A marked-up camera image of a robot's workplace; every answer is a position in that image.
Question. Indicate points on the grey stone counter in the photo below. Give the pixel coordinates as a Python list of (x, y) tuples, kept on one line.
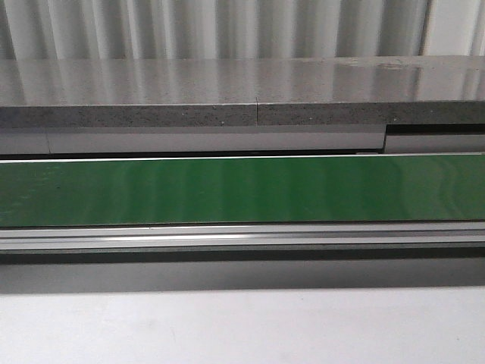
[(124, 108)]

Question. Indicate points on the green conveyor belt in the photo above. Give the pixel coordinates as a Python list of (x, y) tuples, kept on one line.
[(242, 190)]

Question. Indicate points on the white pleated curtain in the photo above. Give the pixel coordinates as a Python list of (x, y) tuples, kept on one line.
[(239, 29)]

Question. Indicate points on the aluminium conveyor frame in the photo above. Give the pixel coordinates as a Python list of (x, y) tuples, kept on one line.
[(240, 242)]

